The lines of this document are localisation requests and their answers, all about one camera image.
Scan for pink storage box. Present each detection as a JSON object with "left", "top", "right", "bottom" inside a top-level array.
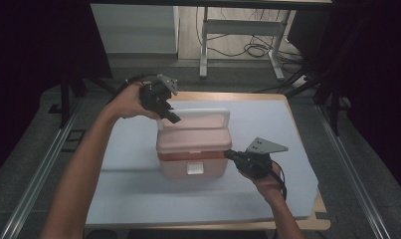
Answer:
[{"left": 155, "top": 108, "right": 234, "bottom": 181}]

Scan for black stand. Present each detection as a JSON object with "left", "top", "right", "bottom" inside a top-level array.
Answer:
[
  {"left": 285, "top": 64, "right": 352, "bottom": 137},
  {"left": 48, "top": 64, "right": 116, "bottom": 129}
]

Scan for black floor cables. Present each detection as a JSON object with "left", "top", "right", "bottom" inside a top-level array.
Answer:
[{"left": 195, "top": 6, "right": 305, "bottom": 69}]

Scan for wooden table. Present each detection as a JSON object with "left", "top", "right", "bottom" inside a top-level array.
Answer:
[{"left": 85, "top": 92, "right": 331, "bottom": 232}]

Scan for white desk frame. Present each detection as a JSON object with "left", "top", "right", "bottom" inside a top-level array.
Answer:
[{"left": 198, "top": 6, "right": 294, "bottom": 82}]

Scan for white power strip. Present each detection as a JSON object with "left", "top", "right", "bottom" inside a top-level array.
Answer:
[{"left": 291, "top": 74, "right": 310, "bottom": 90}]

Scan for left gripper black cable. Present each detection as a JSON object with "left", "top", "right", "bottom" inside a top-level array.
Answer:
[{"left": 111, "top": 73, "right": 160, "bottom": 102}]

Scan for person's left hand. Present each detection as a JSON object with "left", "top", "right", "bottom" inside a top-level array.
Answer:
[{"left": 110, "top": 83, "right": 161, "bottom": 120}]

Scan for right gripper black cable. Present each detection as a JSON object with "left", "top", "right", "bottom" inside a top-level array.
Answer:
[{"left": 271, "top": 159, "right": 289, "bottom": 202}]

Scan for person's right hand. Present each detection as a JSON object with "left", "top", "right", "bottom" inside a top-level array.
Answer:
[{"left": 244, "top": 161, "right": 285, "bottom": 197}]

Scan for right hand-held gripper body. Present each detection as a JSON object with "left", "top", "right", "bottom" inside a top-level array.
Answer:
[{"left": 236, "top": 136, "right": 290, "bottom": 180}]

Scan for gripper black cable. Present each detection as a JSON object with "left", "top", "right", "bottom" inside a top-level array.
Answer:
[
  {"left": 271, "top": 159, "right": 289, "bottom": 202},
  {"left": 111, "top": 73, "right": 160, "bottom": 102}
]

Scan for aluminium floor rail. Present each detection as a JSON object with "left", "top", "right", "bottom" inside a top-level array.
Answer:
[
  {"left": 314, "top": 104, "right": 392, "bottom": 239},
  {"left": 0, "top": 97, "right": 86, "bottom": 239}
]

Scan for white cabinet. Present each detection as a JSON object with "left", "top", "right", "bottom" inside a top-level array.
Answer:
[{"left": 90, "top": 3, "right": 180, "bottom": 55}]

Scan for white table mat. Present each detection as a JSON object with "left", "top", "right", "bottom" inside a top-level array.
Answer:
[{"left": 86, "top": 99, "right": 319, "bottom": 227}]

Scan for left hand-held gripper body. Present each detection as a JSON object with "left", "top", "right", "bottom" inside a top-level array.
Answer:
[{"left": 137, "top": 73, "right": 180, "bottom": 115}]

